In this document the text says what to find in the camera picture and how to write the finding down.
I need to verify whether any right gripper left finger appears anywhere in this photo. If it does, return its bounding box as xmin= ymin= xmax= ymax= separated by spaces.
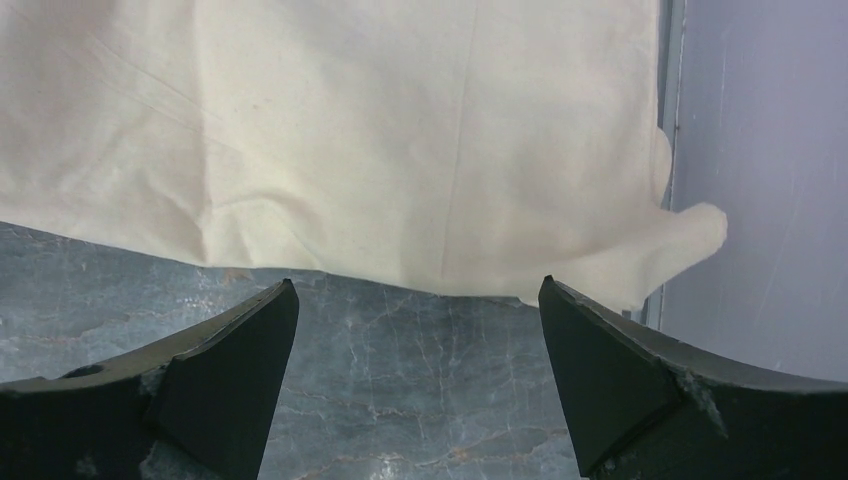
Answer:
xmin=1 ymin=280 xmax=299 ymax=479

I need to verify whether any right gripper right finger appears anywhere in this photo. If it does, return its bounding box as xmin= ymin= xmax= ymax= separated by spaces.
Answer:
xmin=538 ymin=277 xmax=847 ymax=479

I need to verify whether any beige cloth wrap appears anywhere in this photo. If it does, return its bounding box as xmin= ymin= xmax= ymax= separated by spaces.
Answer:
xmin=1 ymin=1 xmax=727 ymax=311

